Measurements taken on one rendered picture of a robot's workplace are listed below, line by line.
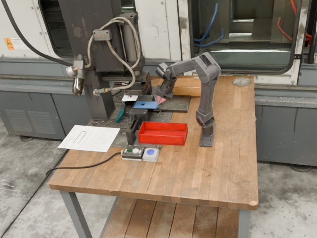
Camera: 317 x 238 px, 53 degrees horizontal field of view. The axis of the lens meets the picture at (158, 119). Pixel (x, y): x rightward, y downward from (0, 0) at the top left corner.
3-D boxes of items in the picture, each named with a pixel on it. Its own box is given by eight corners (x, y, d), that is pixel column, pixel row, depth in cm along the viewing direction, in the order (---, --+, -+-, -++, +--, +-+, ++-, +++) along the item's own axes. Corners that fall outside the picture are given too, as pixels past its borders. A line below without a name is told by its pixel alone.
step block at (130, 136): (133, 145, 170) (130, 131, 165) (128, 144, 171) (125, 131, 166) (136, 137, 175) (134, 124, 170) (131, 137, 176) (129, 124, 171)
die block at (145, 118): (147, 125, 183) (145, 114, 179) (131, 124, 186) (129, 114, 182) (155, 106, 199) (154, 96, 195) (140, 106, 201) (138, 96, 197)
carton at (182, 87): (201, 98, 203) (201, 87, 198) (163, 97, 209) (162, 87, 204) (204, 88, 213) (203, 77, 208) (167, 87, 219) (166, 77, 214)
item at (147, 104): (158, 108, 181) (158, 104, 179) (133, 108, 185) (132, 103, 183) (161, 102, 186) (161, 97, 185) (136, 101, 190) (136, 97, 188)
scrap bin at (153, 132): (184, 145, 165) (183, 136, 162) (138, 143, 171) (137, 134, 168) (187, 131, 174) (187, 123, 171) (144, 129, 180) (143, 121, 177)
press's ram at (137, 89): (145, 100, 173) (137, 49, 156) (101, 99, 179) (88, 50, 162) (153, 84, 187) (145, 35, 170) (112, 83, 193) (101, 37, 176)
